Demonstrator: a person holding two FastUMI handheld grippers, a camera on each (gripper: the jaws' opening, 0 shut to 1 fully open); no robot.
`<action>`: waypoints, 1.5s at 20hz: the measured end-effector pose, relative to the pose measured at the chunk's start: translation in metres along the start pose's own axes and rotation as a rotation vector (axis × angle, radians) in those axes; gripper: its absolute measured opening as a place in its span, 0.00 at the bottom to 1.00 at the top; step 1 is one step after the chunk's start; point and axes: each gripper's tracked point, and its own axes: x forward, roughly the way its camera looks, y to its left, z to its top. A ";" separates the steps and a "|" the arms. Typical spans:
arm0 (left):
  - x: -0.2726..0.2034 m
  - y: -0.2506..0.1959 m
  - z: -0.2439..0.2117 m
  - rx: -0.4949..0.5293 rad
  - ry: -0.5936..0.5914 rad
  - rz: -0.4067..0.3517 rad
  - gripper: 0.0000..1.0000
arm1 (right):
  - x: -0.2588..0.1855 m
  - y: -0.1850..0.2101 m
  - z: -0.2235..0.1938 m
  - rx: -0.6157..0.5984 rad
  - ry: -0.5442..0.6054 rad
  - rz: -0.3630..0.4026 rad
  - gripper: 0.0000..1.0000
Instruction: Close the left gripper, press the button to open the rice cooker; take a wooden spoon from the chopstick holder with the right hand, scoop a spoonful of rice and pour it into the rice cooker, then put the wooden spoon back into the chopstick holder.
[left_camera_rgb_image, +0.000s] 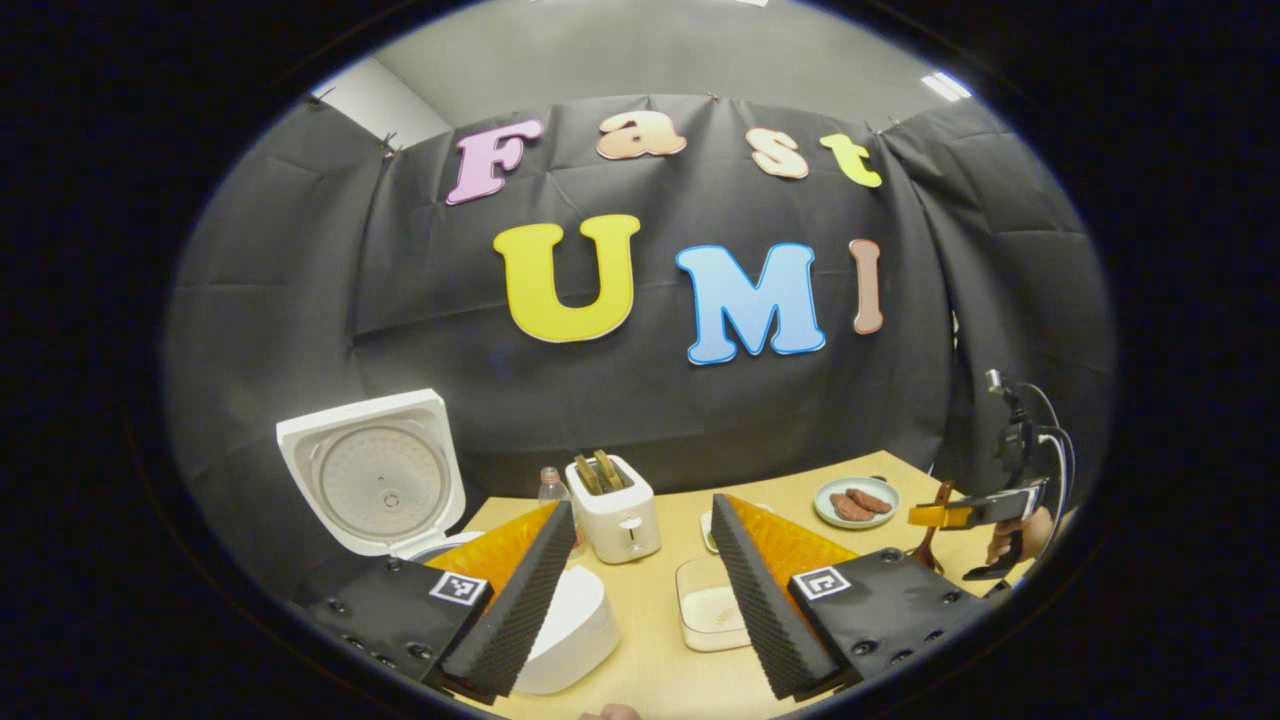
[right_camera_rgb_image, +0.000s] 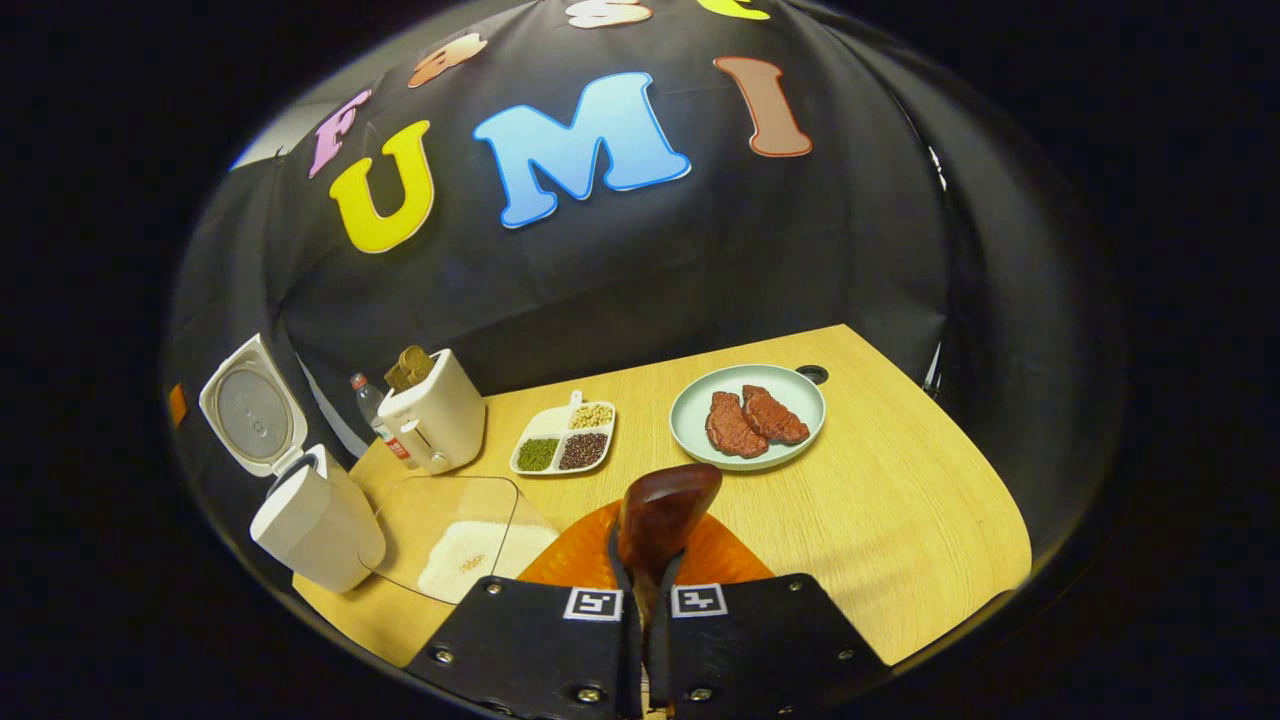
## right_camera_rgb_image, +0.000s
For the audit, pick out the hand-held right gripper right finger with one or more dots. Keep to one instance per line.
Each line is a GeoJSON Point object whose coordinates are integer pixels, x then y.
{"type": "Point", "coordinates": [760, 640]}

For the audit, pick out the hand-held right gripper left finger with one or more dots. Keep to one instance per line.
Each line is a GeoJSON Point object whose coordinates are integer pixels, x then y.
{"type": "Point", "coordinates": [530, 640]}

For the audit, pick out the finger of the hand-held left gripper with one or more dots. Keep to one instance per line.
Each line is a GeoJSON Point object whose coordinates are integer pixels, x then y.
{"type": "Point", "coordinates": [177, 405]}

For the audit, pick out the clear plastic rice container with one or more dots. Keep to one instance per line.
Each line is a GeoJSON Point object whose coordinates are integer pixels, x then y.
{"type": "Point", "coordinates": [450, 540]}

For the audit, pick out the wooden spoon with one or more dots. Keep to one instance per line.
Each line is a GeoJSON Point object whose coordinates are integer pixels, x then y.
{"type": "Point", "coordinates": [660, 515]}

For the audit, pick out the white rice cooker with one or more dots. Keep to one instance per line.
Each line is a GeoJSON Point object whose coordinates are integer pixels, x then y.
{"type": "Point", "coordinates": [320, 530]}

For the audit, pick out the clear water bottle red label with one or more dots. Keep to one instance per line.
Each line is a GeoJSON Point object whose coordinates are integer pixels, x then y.
{"type": "Point", "coordinates": [375, 410]}

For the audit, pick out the white divided grain dish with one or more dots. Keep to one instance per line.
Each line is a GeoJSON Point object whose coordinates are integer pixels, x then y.
{"type": "Point", "coordinates": [563, 440]}

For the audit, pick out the red meat piece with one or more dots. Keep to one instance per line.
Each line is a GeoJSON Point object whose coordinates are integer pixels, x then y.
{"type": "Point", "coordinates": [733, 428]}
{"type": "Point", "coordinates": [775, 415]}

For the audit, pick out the pale green plate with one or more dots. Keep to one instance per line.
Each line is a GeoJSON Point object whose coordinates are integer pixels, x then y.
{"type": "Point", "coordinates": [790, 400]}

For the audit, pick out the white toaster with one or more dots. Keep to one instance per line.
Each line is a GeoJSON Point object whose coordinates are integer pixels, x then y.
{"type": "Point", "coordinates": [440, 415]}

